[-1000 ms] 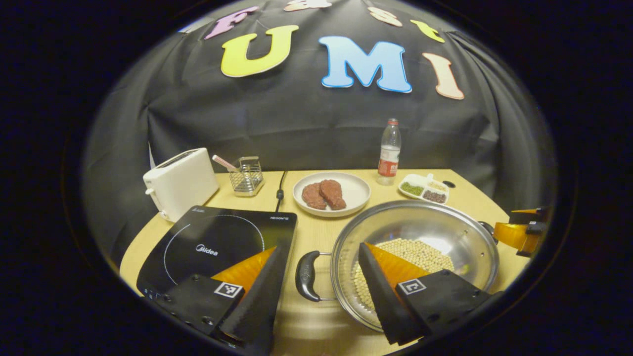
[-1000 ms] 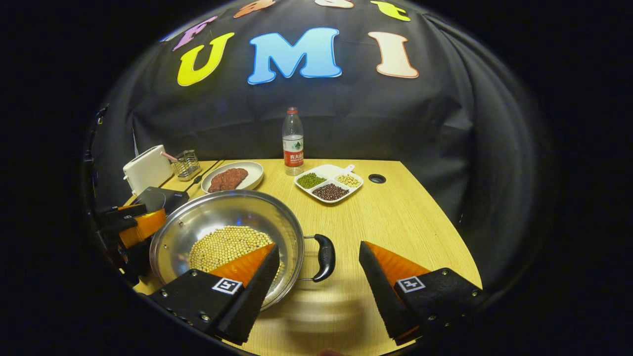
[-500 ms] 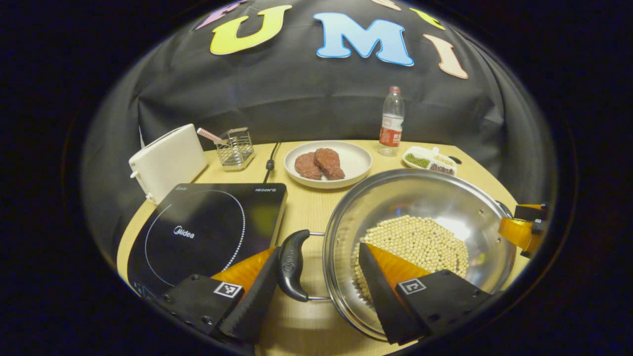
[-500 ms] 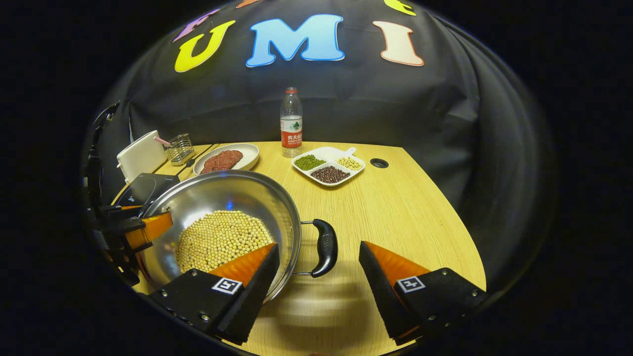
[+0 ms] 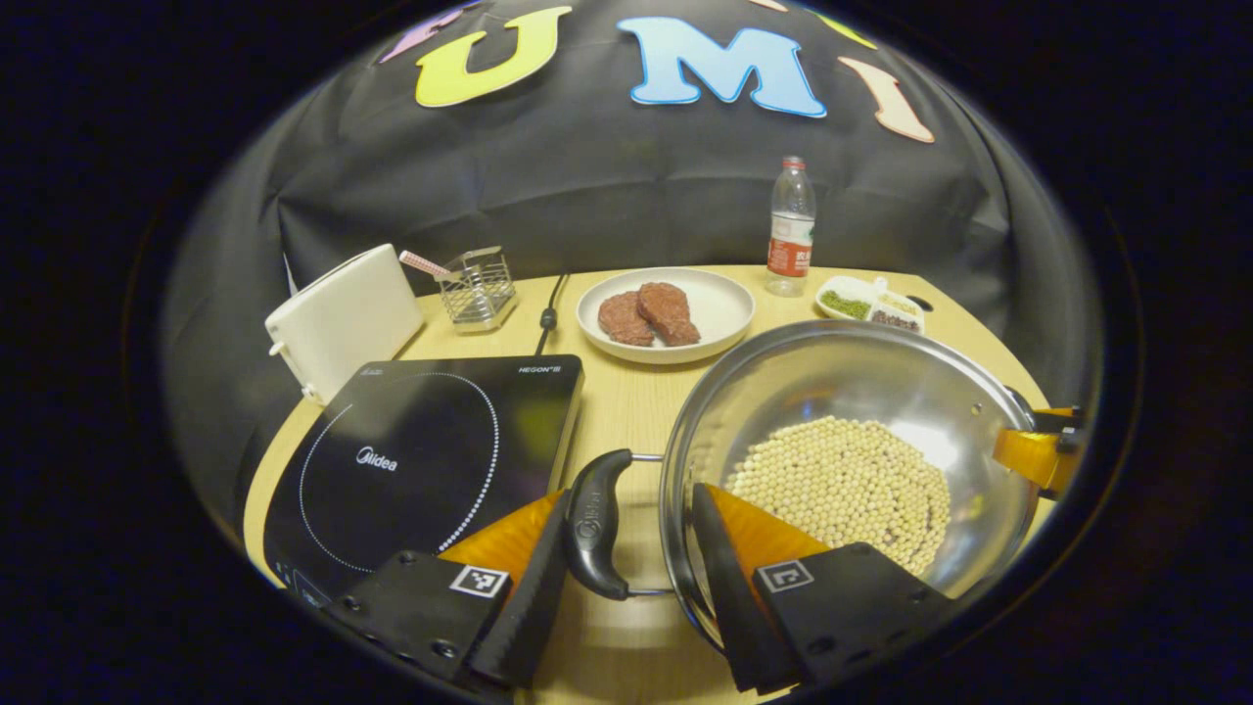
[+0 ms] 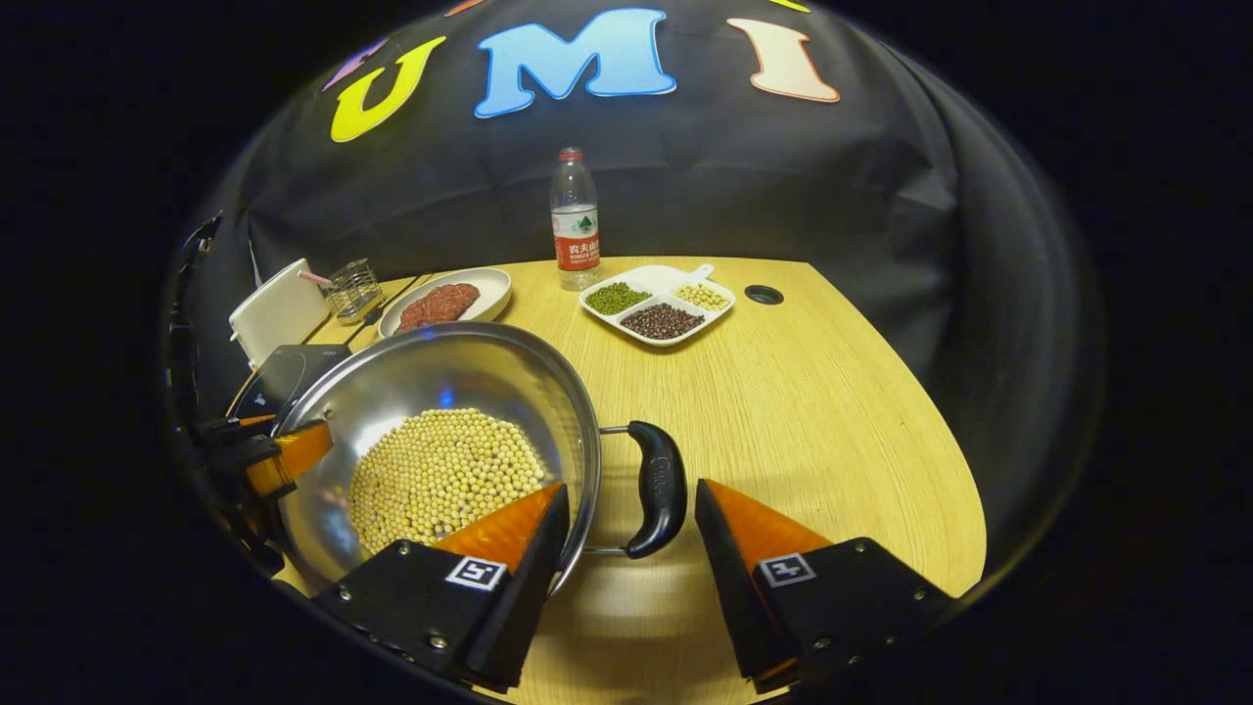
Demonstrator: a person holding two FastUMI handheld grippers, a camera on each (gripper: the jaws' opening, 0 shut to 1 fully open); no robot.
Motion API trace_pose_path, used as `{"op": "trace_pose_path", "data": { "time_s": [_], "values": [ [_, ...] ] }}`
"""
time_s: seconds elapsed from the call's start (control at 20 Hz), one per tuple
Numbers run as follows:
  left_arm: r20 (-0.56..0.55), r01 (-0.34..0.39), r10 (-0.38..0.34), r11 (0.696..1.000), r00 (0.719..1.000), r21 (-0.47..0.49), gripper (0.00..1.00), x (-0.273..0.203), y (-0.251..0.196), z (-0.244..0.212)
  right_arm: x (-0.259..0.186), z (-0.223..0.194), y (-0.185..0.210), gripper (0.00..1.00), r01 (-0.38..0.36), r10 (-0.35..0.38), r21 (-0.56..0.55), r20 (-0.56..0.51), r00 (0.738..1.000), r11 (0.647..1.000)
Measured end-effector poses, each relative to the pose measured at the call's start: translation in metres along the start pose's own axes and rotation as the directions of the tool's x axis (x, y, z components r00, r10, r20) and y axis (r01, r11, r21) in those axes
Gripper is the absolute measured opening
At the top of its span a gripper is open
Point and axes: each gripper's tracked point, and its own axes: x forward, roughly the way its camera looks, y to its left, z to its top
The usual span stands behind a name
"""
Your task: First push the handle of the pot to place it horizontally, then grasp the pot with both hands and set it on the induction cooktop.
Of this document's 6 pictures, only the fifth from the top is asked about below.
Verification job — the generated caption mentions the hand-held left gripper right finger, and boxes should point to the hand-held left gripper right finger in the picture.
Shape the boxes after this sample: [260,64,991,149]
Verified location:
[690,482,955,696]

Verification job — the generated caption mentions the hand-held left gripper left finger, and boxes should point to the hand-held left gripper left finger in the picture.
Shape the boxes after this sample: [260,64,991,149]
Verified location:
[328,490,575,702]

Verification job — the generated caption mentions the black induction cooktop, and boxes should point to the black induction cooktop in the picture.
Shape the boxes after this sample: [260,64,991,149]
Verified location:
[262,354,585,613]

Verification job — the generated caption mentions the steel pot with black handles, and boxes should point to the steel pot with black handles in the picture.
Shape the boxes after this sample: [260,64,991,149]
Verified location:
[566,319,1042,652]

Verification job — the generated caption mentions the pile of soybeans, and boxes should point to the pile of soybeans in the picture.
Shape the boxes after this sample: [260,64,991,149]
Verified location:
[724,416,952,579]

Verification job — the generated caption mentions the white divided bean dish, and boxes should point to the white divided bean dish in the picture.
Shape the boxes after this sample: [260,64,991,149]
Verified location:
[814,275,926,335]

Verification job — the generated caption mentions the white round plate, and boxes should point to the white round plate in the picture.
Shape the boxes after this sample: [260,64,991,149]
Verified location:
[576,267,757,366]

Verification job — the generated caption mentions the red meat patty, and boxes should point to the red meat patty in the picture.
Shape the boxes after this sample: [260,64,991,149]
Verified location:
[597,291,657,347]
[637,282,702,347]

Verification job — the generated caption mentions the clear plastic water bottle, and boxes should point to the clear plastic water bottle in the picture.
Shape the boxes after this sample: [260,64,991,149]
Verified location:
[766,156,817,298]

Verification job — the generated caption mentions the white toaster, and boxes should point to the white toaster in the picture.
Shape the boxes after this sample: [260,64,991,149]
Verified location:
[264,244,426,406]

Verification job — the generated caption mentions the pink striped straw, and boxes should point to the pink striped straw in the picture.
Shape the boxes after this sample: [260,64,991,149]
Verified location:
[398,251,457,284]

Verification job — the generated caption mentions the black power cable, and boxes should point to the black power cable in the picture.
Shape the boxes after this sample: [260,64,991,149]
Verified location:
[534,273,571,356]

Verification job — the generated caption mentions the small wire basket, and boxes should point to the small wire basket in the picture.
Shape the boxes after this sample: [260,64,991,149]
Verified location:
[438,246,518,332]

